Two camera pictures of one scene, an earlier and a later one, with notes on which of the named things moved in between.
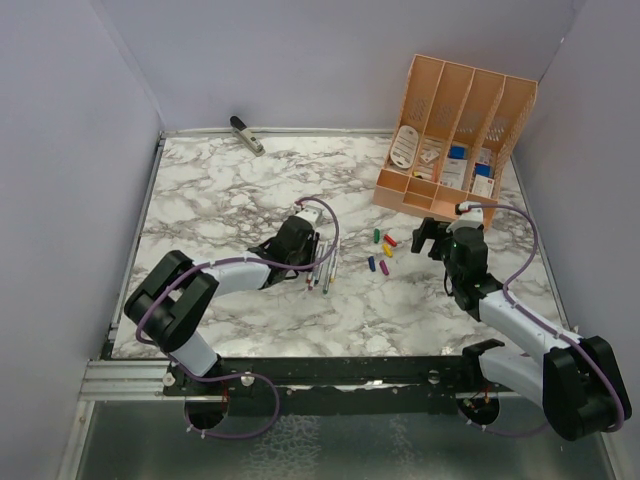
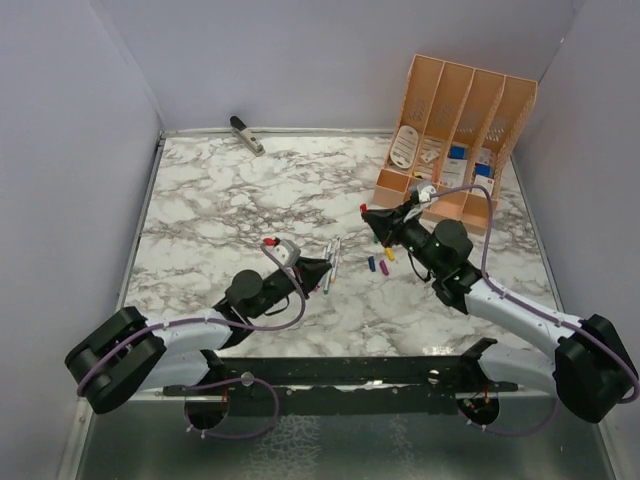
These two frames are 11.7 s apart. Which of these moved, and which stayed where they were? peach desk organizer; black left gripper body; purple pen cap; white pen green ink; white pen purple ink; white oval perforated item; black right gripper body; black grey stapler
Moved: white pen purple ink; black left gripper body; black right gripper body
Stayed: white oval perforated item; peach desk organizer; purple pen cap; white pen green ink; black grey stapler
